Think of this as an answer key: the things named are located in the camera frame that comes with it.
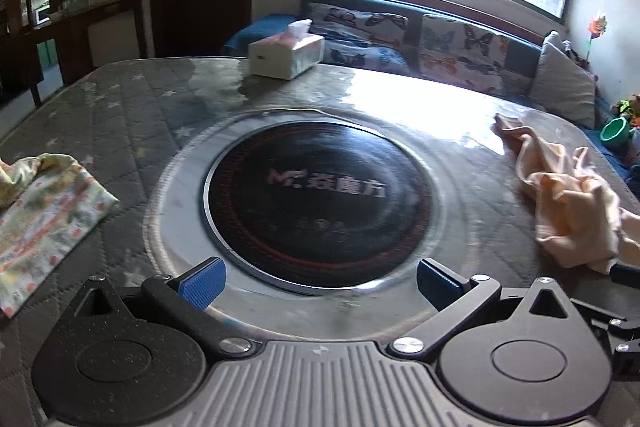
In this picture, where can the floral print cloth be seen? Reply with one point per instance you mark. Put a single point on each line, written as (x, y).
(45, 217)

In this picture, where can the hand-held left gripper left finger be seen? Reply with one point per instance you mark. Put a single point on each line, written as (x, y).
(202, 284)

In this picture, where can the colourful pinwheel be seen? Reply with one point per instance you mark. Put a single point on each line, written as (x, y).
(596, 29)

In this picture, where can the white pillow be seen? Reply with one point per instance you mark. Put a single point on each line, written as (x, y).
(554, 39)

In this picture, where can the round black induction cooktop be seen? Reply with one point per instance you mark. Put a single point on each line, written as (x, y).
(320, 207)

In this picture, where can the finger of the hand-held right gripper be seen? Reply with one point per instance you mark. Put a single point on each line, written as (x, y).
(625, 272)
(600, 309)

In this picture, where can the blue sofa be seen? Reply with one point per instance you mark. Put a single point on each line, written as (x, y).
(520, 57)

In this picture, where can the dark wooden sideboard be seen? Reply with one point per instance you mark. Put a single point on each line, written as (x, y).
(75, 37)

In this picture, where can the cream long-sleeve shirt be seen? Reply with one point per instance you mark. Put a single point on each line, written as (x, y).
(565, 202)

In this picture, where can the butterfly print cushion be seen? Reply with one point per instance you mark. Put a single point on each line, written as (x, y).
(360, 32)
(462, 54)

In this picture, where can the grey pillow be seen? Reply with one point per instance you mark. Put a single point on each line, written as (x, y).
(565, 87)

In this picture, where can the green yellow plush toy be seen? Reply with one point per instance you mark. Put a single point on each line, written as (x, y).
(625, 108)

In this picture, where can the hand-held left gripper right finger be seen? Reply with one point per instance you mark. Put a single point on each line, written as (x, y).
(437, 282)

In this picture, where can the green plastic bowl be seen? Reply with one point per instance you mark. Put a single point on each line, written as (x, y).
(614, 132)

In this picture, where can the white tissue box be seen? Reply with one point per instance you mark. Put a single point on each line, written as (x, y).
(282, 54)

